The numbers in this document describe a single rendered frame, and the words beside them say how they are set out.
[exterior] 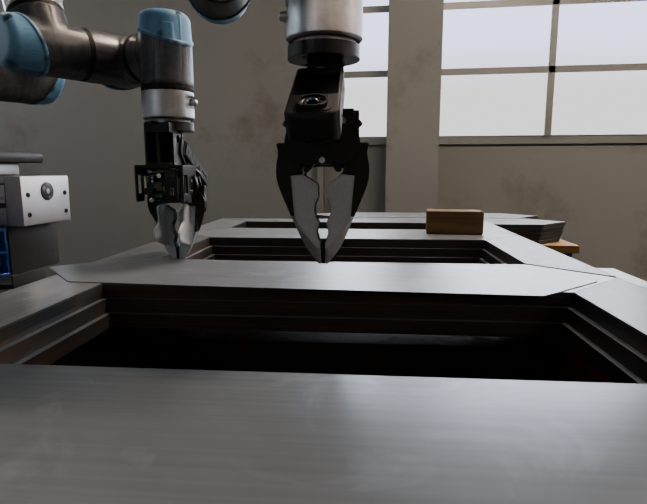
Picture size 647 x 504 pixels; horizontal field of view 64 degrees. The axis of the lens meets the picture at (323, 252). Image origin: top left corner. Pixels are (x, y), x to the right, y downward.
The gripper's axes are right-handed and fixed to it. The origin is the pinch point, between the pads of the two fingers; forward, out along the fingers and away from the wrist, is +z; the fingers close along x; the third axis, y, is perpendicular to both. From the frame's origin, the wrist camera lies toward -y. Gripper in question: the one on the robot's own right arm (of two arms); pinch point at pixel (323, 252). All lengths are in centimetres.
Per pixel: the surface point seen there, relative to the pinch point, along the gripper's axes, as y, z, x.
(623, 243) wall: 268, 36, -160
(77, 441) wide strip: -27.3, 5.7, 10.8
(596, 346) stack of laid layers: -0.1, 9.2, -27.1
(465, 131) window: 273, -30, -66
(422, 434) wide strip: -25.3, 5.7, -7.0
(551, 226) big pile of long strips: 104, 9, -59
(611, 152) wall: 269, -17, -150
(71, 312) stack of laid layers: 2.2, 7.3, 28.0
